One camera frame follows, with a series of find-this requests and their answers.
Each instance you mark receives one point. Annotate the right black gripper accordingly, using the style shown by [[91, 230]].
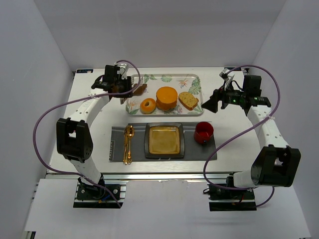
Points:
[[223, 98]]

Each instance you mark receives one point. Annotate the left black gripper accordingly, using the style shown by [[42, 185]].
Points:
[[127, 87]]

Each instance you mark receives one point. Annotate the brown chocolate croissant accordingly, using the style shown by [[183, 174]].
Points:
[[140, 90]]

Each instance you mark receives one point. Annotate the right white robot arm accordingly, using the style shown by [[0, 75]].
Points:
[[276, 164]]

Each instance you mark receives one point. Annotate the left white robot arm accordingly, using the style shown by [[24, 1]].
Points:
[[74, 140]]

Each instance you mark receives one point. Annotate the sliced loaf bread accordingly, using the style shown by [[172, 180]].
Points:
[[188, 100]]

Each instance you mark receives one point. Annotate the floral serving tray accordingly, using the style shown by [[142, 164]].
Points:
[[180, 82]]

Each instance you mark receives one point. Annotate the red mug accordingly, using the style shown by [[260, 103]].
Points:
[[203, 132]]

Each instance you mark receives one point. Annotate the blue label sticker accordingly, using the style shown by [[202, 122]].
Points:
[[84, 71]]

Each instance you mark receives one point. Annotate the gold spoon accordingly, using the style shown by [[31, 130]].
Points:
[[130, 136]]

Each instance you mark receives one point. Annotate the round orange sponge cake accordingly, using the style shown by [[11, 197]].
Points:
[[166, 98]]

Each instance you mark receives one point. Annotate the square brown ceramic plate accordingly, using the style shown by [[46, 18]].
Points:
[[164, 140]]

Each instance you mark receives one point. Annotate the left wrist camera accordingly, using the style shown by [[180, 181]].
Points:
[[122, 69]]

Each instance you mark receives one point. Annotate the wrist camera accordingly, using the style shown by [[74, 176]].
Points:
[[227, 76], [122, 69]]

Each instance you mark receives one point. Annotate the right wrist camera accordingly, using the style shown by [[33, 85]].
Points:
[[227, 76]]

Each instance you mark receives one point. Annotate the glazed ring donut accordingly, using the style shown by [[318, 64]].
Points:
[[147, 106]]

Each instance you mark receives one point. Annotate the aluminium frame rail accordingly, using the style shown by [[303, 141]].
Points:
[[123, 178]]

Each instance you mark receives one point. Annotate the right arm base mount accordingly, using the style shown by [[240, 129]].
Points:
[[225, 200]]

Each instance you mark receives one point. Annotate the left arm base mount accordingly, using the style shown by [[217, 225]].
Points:
[[93, 197]]

